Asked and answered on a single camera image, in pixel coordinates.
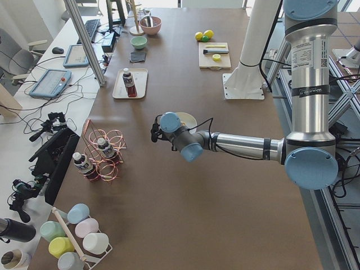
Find halved lemon slice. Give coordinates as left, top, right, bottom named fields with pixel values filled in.
left=212, top=54, right=221, bottom=62

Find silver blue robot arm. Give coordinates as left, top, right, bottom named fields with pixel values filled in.
left=152, top=1, right=338, bottom=190

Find blue teach pendant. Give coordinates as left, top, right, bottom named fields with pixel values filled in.
left=29, top=69, right=72, bottom=98
left=63, top=44, right=89, bottom=68

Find wooden cup tree stand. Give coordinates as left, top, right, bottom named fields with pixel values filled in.
left=125, top=0, right=144, bottom=36

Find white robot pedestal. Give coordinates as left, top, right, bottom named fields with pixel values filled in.
left=223, top=0, right=282, bottom=100

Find white mug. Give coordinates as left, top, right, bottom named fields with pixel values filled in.
left=83, top=233, right=109, bottom=254

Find white round plate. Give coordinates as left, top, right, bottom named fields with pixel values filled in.
left=176, top=112, right=197, bottom=134

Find grey folded cloth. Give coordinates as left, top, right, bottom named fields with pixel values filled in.
left=129, top=51, right=146, bottom=63

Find pink mug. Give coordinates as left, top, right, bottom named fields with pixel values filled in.
left=75, top=218, right=99, bottom=239

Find blue mug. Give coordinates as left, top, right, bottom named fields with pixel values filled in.
left=67, top=203, right=89, bottom=224

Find dark sauce bottle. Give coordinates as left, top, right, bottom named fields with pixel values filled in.
left=123, top=68, right=137, bottom=97

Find black keyboard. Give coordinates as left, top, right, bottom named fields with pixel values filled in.
left=84, top=19, right=100, bottom=43

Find cream rabbit tray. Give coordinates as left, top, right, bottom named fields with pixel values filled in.
left=112, top=69, right=148, bottom=99

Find copper wire bottle rack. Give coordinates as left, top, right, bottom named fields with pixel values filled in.
left=81, top=119, right=127, bottom=184

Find green lime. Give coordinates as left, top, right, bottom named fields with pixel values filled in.
left=201, top=35, right=209, bottom=42

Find black thermos flask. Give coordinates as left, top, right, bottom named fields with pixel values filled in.
left=1, top=218, right=36, bottom=243

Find white mug rack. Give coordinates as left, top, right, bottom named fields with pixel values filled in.
left=51, top=204, right=113, bottom=269

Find bottle in rack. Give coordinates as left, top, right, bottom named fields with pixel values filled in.
left=97, top=137, right=116, bottom=159
left=73, top=152, right=99, bottom=182

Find yellow mug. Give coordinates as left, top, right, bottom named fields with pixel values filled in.
left=48, top=237, right=75, bottom=259

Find pink bowl with ice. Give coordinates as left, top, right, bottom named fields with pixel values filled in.
left=139, top=16, right=162, bottom=35

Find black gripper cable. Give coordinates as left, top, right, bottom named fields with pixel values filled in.
left=190, top=117, right=214, bottom=135

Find wooden cutting board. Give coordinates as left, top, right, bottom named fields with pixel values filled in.
left=198, top=42, right=231, bottom=69

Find black handled knife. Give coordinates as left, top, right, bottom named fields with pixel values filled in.
left=202, top=49, right=229, bottom=55

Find yellow lemon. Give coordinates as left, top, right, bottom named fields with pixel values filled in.
left=195, top=32, right=203, bottom=41
left=204, top=30, right=214, bottom=39

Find mint green bowl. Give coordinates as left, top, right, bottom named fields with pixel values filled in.
left=130, top=36, right=147, bottom=50

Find black computer mouse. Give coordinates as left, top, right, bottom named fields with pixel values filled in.
left=52, top=47, right=64, bottom=55

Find green mug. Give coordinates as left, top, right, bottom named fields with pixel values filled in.
left=40, top=221, right=66, bottom=242

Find aluminium frame post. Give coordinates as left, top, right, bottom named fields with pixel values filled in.
left=64, top=0, right=106, bottom=87

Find yellow peeler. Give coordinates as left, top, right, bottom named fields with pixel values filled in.
left=205, top=44, right=227, bottom=48

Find grey mug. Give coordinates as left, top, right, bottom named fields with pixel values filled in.
left=57, top=252, right=84, bottom=270

